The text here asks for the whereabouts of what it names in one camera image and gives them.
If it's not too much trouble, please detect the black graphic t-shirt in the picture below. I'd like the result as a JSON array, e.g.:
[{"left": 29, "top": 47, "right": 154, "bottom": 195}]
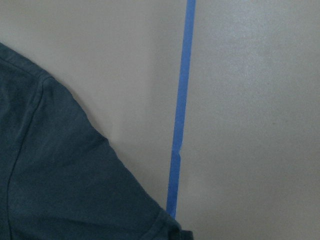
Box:
[{"left": 0, "top": 45, "right": 194, "bottom": 240}]

